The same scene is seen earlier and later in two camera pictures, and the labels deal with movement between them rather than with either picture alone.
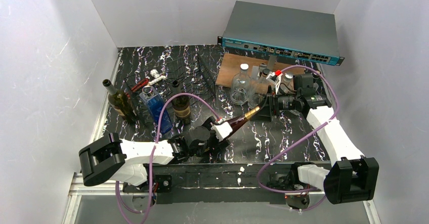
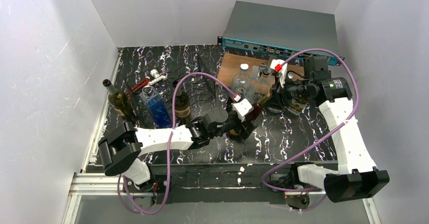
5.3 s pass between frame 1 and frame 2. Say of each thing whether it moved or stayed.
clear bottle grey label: stayed
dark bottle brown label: stayed
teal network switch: stayed
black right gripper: moved
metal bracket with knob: stayed
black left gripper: moved
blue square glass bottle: stayed
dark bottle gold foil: moved
